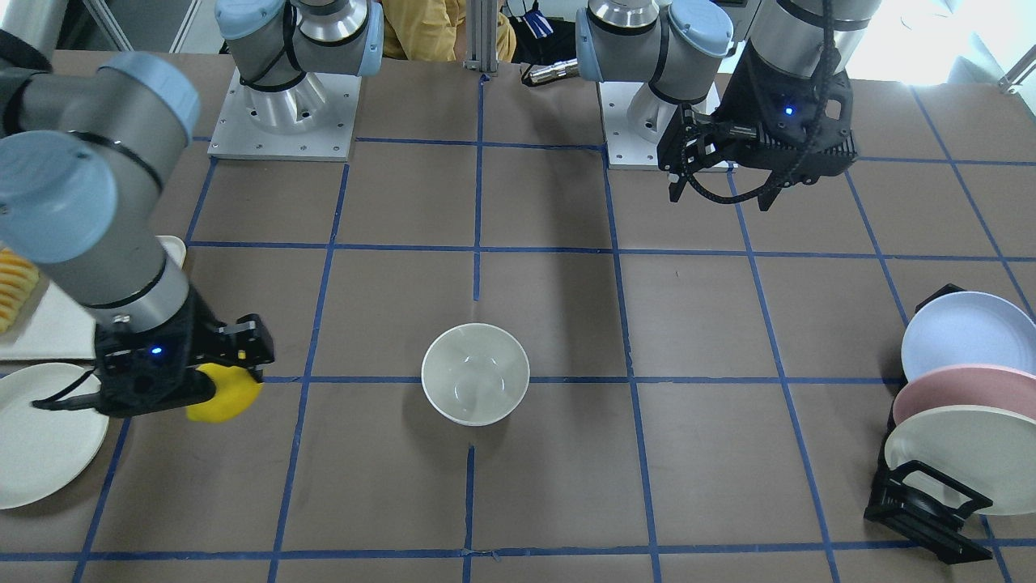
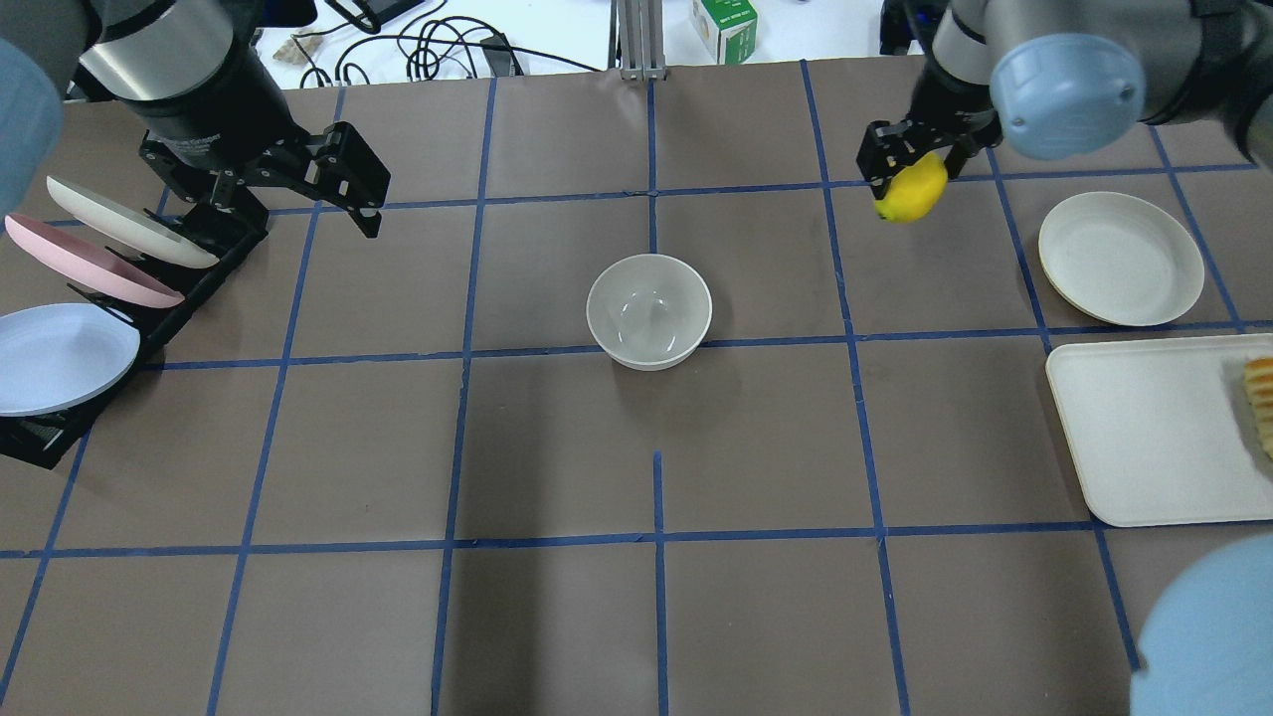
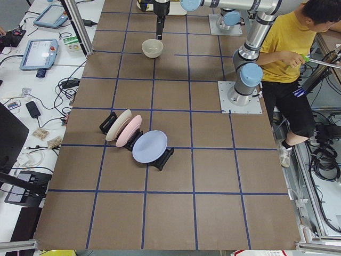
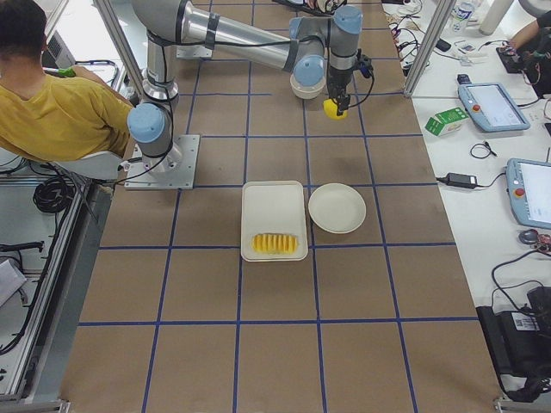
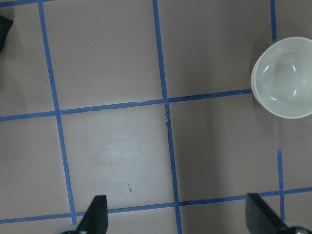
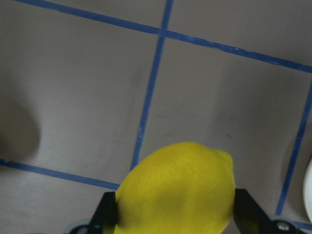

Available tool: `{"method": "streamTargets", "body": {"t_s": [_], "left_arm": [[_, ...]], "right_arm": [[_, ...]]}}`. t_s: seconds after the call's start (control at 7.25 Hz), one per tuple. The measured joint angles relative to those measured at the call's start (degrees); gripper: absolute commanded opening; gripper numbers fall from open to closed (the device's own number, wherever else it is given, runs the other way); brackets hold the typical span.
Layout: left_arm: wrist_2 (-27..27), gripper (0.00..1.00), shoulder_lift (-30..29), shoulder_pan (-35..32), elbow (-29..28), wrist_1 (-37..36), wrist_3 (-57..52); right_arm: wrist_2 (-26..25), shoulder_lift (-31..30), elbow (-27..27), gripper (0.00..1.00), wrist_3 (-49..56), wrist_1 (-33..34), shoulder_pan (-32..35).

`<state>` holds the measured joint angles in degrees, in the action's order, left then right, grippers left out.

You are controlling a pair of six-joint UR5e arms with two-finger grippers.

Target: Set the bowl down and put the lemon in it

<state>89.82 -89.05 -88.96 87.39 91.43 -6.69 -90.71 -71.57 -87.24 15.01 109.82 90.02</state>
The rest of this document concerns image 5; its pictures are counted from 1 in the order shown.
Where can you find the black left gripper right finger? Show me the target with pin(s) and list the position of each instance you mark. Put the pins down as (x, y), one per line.
(260, 218)

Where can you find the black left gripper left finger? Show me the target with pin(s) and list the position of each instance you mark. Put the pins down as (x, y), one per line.
(94, 221)

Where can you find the cream white bowl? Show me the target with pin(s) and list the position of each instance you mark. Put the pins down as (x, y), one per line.
(281, 79)

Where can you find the black dish rack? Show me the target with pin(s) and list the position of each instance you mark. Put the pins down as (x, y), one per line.
(5, 26)

